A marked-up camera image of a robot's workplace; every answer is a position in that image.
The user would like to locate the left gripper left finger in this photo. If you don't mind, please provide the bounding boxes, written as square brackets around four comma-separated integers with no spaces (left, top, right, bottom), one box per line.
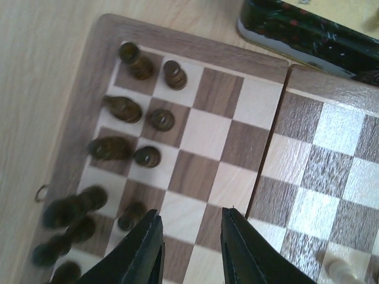
[77,209,165,284]

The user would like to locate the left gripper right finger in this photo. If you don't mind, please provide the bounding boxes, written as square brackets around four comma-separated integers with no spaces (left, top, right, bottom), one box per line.
[220,208,314,284]

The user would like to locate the dark chess pawn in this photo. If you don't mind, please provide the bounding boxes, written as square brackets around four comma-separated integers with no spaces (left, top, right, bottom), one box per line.
[133,146,161,168]
[149,108,175,132]
[117,201,147,231]
[163,60,187,90]

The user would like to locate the wooden chess board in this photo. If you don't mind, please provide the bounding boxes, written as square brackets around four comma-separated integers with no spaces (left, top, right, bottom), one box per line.
[47,14,378,283]

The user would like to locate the dark chess rook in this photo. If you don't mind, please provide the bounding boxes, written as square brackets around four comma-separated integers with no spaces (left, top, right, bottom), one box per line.
[118,41,154,80]

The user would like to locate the yellow tin tray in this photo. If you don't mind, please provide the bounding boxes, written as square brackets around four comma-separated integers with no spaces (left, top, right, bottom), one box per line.
[237,1,378,86]

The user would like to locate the dark chess king piece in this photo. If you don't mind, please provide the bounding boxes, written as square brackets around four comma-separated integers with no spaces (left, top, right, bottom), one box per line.
[32,216,96,267]

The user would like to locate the dark chess queen piece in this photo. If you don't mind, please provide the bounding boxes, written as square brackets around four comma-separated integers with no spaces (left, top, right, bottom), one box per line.
[42,185,108,229]

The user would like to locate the dark chess bishop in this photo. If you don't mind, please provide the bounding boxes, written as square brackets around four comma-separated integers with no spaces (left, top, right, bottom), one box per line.
[86,136,132,160]

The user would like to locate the metal board latch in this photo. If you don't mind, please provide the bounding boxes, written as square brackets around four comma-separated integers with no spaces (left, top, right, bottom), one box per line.
[34,184,49,203]

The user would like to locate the dark chess knight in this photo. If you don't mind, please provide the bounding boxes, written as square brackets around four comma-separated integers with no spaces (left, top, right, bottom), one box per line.
[102,95,142,124]

